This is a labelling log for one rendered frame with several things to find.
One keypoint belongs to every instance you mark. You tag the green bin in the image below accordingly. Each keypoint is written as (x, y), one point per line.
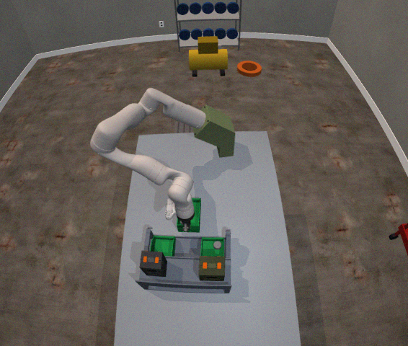
(195, 222)
(207, 248)
(163, 245)

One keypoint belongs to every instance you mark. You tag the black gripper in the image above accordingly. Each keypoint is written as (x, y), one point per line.
(186, 223)

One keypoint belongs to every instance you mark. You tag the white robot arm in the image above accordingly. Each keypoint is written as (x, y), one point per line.
(109, 132)

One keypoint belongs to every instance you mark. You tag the olive green case with orange latches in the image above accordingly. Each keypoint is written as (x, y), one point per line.
(212, 268)

